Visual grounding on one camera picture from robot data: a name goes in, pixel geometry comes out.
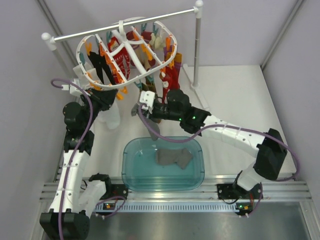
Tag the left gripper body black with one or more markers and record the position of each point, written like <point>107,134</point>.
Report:
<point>98,103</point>

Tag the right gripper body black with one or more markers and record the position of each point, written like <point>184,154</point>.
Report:
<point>163,111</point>

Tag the yellow clothespin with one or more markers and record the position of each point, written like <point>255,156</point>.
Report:
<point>119,96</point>

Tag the grey sock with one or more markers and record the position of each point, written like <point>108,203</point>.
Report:
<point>135,112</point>
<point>181,157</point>

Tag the white oval sock hanger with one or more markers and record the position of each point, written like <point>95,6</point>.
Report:
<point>119,31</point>

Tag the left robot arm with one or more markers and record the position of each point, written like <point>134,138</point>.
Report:
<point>68,217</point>

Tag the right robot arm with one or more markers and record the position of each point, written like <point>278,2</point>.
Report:
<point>267,148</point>

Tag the white striped sock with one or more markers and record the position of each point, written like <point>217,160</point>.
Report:
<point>112,116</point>

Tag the red santa sock pair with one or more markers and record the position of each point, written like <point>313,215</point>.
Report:
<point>170,81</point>

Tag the olive striped sock pair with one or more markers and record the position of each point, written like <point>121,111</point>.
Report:
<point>150,86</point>

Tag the black sock pair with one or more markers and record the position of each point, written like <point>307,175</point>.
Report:
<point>101,65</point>

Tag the red patterned sock pair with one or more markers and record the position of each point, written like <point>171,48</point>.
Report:
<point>122,59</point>

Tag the beige purple striped sock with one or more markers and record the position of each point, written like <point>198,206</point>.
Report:
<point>140,52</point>

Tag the cream fluffy sock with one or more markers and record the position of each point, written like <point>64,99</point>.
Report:
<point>157,42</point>

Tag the teal plastic basin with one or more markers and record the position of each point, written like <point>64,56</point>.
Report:
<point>160,166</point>

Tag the white metal drying rack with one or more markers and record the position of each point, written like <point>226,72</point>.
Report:
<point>51,42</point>

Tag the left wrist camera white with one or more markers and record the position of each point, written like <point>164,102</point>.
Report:
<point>73,88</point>

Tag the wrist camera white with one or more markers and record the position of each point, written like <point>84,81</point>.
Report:
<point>73,88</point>
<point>147,99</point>

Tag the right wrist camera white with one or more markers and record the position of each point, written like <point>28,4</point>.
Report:
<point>147,99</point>

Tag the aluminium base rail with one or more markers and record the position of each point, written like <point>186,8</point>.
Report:
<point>208,197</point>

